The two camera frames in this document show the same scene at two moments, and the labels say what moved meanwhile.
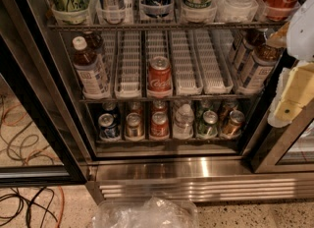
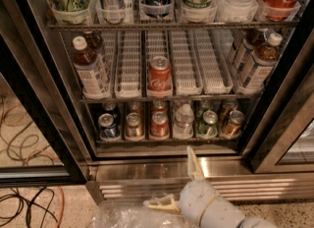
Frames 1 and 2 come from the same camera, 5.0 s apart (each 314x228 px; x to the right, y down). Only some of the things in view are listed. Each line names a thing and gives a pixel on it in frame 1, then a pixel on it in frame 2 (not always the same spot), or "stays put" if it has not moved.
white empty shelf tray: x=128 y=73 stays put
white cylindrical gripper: x=302 y=30 to x=195 y=197
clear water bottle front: x=183 y=128 stays put
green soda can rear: x=206 y=105 stays put
